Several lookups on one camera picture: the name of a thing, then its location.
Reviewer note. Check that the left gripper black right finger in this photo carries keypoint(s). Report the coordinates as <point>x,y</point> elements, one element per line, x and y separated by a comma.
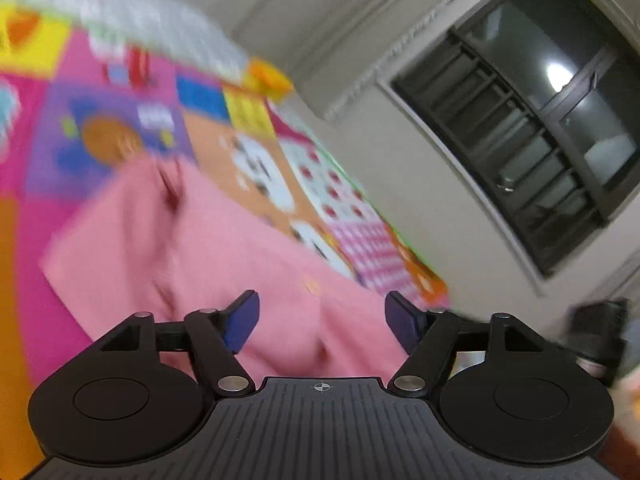
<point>433,338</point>

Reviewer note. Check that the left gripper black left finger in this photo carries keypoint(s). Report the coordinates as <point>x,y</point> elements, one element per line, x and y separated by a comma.
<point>210,338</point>

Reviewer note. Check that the pink knitted sweater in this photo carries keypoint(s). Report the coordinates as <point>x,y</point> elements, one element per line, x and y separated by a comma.
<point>161,237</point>

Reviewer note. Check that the colourful cartoon play mat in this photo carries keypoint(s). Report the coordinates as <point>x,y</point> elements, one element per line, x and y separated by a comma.
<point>75,105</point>

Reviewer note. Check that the dark barred window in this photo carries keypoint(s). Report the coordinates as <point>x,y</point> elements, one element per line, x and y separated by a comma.
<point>539,101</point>

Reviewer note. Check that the yellow orange round container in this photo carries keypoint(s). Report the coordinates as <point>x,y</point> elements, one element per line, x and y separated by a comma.
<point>266,79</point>

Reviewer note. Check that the white quilted bed cover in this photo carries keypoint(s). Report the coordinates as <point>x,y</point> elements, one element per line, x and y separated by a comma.
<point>168,27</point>

